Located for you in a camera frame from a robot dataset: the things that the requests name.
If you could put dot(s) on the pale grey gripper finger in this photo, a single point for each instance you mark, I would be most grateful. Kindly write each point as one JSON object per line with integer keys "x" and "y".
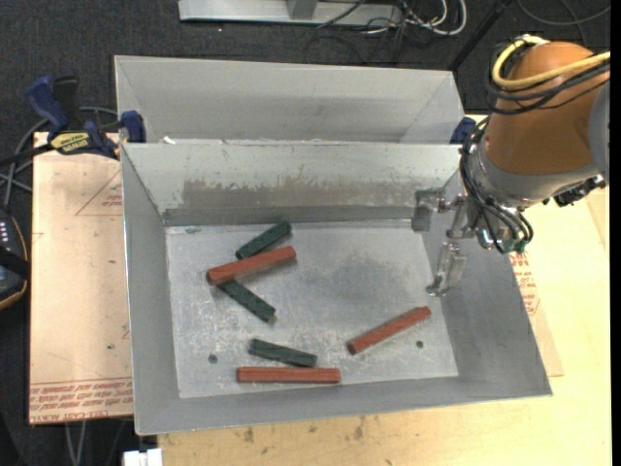
{"x": 428, "y": 210}
{"x": 448, "y": 267}

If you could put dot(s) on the red-brown flat block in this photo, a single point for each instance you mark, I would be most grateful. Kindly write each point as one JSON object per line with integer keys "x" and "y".
{"x": 388, "y": 330}
{"x": 288, "y": 375}
{"x": 252, "y": 265}

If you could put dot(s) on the grey metal bin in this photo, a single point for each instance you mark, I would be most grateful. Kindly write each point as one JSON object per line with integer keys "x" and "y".
{"x": 310, "y": 284}

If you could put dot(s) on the dark green flat block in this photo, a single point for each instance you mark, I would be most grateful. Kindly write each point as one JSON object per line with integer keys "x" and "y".
{"x": 264, "y": 239}
{"x": 247, "y": 300}
{"x": 282, "y": 353}

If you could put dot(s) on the black cylinder on white bracket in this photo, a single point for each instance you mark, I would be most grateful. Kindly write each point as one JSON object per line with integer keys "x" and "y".
{"x": 577, "y": 192}

